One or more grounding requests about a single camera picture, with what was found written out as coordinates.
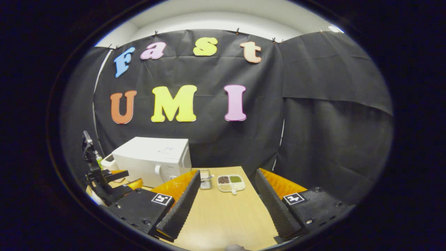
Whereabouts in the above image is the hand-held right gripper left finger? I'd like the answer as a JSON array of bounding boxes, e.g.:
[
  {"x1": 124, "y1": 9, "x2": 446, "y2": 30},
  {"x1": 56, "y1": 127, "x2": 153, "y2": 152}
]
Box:
[{"x1": 105, "y1": 170, "x2": 202, "y2": 243}]

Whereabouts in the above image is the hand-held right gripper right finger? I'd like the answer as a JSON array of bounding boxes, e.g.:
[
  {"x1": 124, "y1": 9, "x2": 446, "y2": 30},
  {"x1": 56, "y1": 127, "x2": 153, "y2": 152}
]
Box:
[{"x1": 255, "y1": 168, "x2": 356, "y2": 242}]

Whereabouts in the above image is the metal wire holder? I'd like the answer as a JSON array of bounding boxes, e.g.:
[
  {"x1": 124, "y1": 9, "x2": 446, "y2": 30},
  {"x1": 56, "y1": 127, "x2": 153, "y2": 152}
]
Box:
[{"x1": 200, "y1": 169, "x2": 213, "y2": 190}]

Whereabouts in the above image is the white microwave oven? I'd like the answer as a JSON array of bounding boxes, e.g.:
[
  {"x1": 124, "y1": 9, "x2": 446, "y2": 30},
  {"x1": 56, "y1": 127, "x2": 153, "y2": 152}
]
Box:
[{"x1": 112, "y1": 137, "x2": 192, "y2": 188}]

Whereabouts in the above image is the white toaster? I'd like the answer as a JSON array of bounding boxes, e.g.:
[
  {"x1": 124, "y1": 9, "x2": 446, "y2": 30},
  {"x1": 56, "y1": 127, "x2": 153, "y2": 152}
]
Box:
[{"x1": 101, "y1": 153, "x2": 119, "y2": 171}]

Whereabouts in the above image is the white divided bean tray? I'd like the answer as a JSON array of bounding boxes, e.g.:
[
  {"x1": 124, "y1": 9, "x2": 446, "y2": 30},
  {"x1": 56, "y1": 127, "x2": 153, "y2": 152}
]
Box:
[{"x1": 217, "y1": 174, "x2": 246, "y2": 195}]

